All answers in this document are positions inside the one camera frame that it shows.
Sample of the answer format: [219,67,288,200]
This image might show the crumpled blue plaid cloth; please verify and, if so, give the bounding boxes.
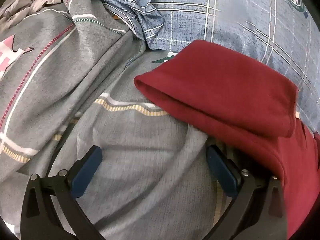
[84,0,166,51]

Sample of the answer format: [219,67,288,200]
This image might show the dark red garment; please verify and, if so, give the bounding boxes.
[134,39,320,240]

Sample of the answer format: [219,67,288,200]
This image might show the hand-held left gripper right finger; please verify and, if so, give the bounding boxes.
[204,145,291,240]

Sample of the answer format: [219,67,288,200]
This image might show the blue plaid garment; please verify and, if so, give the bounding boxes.
[150,0,320,137]

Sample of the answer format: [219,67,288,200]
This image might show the light grey crumpled clothes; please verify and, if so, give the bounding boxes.
[0,0,66,28]

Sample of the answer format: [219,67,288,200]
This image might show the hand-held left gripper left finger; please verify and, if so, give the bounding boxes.
[21,145,106,240]

